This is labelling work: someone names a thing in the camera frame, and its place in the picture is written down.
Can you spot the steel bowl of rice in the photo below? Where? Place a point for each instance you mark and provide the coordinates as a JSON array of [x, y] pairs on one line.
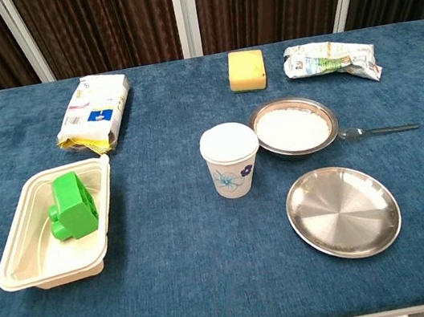
[[293, 130]]

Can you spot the beige plastic food tray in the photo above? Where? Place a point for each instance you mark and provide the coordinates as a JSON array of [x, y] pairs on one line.
[[41, 256]]

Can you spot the green toy block car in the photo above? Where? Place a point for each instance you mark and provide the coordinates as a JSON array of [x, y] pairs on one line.
[[74, 208]]

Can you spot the crumpled white snack bag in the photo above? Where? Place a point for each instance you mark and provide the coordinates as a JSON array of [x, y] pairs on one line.
[[326, 62]]

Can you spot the round steel plate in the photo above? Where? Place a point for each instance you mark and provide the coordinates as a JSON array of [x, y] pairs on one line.
[[343, 211]]

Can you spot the white flour bag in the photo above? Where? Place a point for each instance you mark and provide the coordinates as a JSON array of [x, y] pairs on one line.
[[96, 112]]

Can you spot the yellow sponge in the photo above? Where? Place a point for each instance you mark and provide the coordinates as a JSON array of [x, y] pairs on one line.
[[246, 70]]

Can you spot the clear plastic spoon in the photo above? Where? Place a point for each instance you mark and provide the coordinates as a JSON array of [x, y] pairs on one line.
[[378, 131]]

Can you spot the dark brown curtain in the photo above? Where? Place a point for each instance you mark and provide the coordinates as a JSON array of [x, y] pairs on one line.
[[107, 21]]

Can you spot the flower print paper cup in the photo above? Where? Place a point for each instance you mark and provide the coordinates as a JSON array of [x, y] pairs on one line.
[[231, 163]]

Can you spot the blue velvet table cloth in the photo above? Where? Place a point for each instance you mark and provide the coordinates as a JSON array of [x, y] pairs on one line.
[[196, 258]]

